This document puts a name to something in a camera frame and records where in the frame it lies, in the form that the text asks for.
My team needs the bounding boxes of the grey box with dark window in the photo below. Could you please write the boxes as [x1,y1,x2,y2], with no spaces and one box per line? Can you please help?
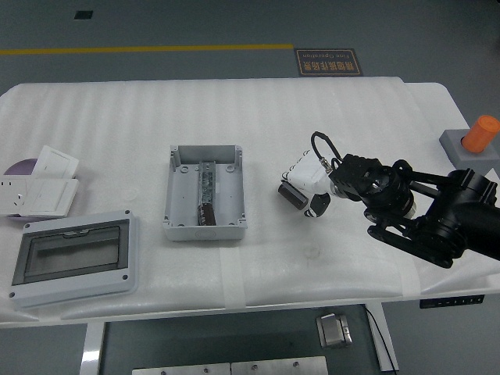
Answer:
[8,209,141,309]

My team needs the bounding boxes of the white foam mat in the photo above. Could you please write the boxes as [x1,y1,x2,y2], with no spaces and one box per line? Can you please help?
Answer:
[0,76,425,325]

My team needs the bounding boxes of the thin black cable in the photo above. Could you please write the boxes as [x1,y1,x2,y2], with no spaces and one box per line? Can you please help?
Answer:
[365,306,395,372]

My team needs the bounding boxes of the open grey junction box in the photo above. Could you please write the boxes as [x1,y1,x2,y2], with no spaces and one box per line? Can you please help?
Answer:
[162,144,248,242]

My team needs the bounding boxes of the grey metal plate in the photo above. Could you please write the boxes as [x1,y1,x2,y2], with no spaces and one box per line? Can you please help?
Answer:
[230,355,328,375]
[131,362,231,375]

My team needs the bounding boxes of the white table leg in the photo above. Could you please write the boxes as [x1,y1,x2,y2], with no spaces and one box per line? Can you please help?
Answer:
[80,322,106,375]
[365,303,400,372]

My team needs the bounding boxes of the purple disc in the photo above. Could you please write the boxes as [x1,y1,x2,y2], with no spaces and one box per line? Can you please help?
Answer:
[3,158,40,222]

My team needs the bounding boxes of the white switch plate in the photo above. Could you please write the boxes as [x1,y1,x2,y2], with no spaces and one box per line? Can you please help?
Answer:
[29,178,80,218]
[31,145,81,180]

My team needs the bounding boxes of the grey block holder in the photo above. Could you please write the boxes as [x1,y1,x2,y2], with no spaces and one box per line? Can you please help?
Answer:
[439,127,500,175]

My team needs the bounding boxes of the black orange floor sign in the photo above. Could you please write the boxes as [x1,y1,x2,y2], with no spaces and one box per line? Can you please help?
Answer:
[293,48,364,77]

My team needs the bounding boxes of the orange cylinder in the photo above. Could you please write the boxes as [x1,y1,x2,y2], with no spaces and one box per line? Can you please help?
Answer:
[462,114,500,154]

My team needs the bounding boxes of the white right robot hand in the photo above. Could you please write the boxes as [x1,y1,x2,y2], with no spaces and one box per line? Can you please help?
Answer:
[281,148,338,218]

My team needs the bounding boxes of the black table control panel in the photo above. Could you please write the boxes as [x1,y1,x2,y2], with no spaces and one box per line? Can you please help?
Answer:
[420,295,485,309]

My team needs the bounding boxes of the white wall socket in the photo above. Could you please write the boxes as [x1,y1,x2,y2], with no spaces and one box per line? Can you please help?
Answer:
[0,175,38,216]

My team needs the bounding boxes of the white tape strip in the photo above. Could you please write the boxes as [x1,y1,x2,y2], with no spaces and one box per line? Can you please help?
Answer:
[218,246,247,309]
[400,253,423,300]

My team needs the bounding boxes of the metal mounting rail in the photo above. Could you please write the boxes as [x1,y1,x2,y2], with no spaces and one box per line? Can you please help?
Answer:
[198,159,217,206]

